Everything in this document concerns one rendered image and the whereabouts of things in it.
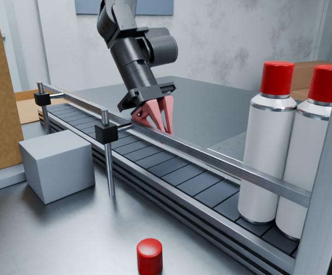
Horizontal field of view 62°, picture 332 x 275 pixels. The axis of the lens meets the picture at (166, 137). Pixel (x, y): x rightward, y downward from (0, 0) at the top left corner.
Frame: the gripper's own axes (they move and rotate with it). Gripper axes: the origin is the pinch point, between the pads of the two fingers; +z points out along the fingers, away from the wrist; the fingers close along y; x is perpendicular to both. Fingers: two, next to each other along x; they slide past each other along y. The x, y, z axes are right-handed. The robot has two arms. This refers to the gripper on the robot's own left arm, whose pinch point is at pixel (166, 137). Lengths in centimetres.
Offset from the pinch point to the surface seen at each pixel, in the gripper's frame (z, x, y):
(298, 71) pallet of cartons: -41, 107, 301
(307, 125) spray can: 8.0, -25.0, -1.8
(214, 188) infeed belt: 11.5, -5.9, 0.0
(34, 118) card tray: -30, 52, -6
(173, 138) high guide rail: 1.8, -7.0, -4.2
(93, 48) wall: -141, 182, 104
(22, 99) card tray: -47, 73, -3
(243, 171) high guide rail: 10.0, -16.6, -4.2
